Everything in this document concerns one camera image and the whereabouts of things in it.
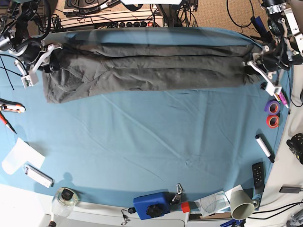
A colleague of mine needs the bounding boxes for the black remote control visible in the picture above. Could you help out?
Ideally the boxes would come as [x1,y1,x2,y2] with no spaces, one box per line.
[252,162,265,191]

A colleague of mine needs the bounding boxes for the dark grey T-shirt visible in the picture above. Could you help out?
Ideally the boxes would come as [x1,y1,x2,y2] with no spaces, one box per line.
[42,42,261,104]

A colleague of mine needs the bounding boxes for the glass bottle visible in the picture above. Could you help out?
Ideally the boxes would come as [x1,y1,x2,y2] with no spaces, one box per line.
[48,187,79,227]

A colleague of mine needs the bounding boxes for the purple glue tube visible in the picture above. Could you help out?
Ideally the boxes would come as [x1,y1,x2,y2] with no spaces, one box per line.
[279,91,289,109]

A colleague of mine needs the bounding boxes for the black zip tie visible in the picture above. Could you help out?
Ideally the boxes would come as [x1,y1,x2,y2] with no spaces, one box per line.
[0,53,22,91]

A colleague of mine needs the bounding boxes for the orange white utility knife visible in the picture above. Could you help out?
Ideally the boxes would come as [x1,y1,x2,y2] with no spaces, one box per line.
[0,99,26,113]

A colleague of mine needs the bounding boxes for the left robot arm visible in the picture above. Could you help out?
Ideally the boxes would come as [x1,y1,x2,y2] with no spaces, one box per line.
[245,0,303,76]

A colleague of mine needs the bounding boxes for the blue black clamp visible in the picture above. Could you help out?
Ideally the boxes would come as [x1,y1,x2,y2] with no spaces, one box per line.
[251,16,273,43]

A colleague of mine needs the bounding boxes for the blue table cloth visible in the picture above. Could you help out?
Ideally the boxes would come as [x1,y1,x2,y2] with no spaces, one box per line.
[0,26,294,210]

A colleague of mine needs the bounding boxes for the small black clip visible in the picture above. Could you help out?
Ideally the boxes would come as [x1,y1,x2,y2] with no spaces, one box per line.
[260,82,267,90]

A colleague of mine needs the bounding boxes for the paper sheets with drawing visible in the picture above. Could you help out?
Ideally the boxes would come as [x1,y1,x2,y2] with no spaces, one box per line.
[194,184,243,217]

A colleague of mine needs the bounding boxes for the white rectangular device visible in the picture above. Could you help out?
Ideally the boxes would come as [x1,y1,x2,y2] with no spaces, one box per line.
[24,165,53,188]

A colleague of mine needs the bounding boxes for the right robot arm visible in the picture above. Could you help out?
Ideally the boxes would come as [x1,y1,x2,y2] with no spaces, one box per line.
[0,0,62,75]

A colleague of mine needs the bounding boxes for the red handled tool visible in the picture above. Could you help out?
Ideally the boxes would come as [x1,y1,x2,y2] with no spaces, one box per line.
[0,112,17,134]

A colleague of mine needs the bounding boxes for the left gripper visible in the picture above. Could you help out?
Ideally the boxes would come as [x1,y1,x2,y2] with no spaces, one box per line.
[244,46,290,76]

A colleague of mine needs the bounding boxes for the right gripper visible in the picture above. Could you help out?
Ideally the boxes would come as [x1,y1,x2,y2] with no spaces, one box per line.
[18,43,61,73]

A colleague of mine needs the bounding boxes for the translucent plastic cup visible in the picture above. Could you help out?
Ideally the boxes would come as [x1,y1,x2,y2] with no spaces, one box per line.
[1,143,31,175]

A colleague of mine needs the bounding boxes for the silver carabiner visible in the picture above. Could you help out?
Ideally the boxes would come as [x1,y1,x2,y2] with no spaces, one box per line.
[176,183,183,195]

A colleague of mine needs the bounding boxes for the grey-green mug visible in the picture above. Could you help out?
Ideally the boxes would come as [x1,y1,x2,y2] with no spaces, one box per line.
[230,190,255,220]

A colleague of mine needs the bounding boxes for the power strip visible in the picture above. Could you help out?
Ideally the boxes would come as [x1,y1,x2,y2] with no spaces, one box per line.
[105,21,160,28]

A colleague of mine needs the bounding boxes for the red tape roll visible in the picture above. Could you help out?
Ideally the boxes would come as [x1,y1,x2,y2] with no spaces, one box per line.
[266,115,280,129]

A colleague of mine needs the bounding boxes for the white paper sheet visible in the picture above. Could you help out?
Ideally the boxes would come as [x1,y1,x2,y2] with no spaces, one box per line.
[14,138,45,169]

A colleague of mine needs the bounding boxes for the black dotted object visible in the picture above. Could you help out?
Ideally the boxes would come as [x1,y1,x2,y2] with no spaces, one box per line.
[286,133,303,164]

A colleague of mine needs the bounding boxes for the purple tape roll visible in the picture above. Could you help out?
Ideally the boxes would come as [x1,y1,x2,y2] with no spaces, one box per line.
[264,100,280,115]

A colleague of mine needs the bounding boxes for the red cube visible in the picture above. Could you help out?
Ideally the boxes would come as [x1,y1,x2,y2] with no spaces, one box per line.
[181,201,191,213]

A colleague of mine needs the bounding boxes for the blue box with black knob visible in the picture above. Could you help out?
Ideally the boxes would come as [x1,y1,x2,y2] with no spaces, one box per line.
[133,192,170,220]

